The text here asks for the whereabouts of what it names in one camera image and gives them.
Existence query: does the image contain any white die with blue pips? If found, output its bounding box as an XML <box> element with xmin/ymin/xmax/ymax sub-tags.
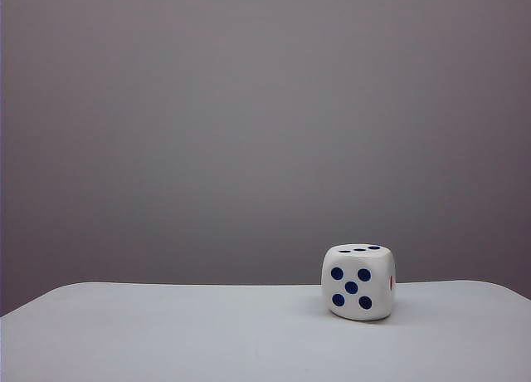
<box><xmin>320</xmin><ymin>243</ymin><xmax>397</xmax><ymax>322</ymax></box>

